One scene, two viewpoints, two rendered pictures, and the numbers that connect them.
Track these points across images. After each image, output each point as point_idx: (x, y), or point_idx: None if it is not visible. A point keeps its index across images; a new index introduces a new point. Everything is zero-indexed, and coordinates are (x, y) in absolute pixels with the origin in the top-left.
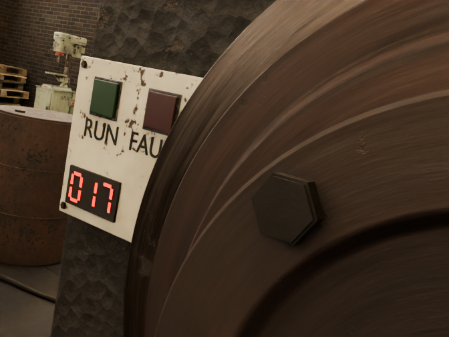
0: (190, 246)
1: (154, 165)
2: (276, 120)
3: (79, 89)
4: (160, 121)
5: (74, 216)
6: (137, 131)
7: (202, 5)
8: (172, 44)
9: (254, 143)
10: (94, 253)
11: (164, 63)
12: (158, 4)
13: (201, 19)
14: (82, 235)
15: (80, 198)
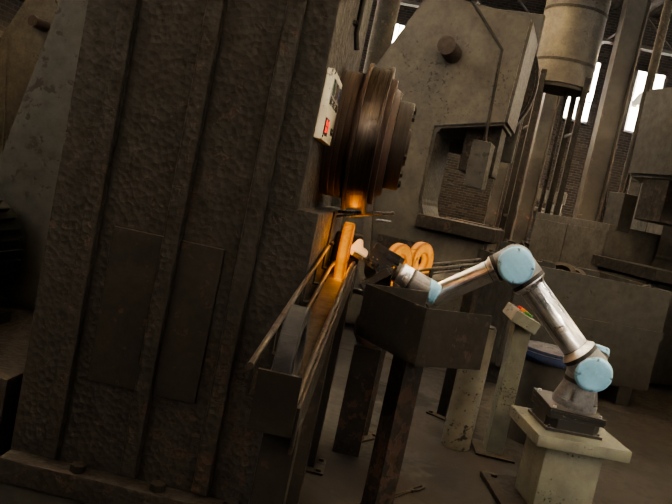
0: (386, 129)
1: (382, 114)
2: (394, 104)
3: (332, 83)
4: (337, 95)
5: (321, 139)
6: (333, 99)
7: (337, 51)
8: (333, 64)
9: (392, 108)
10: (312, 153)
11: None
12: (335, 48)
13: (336, 56)
14: (312, 147)
15: (325, 130)
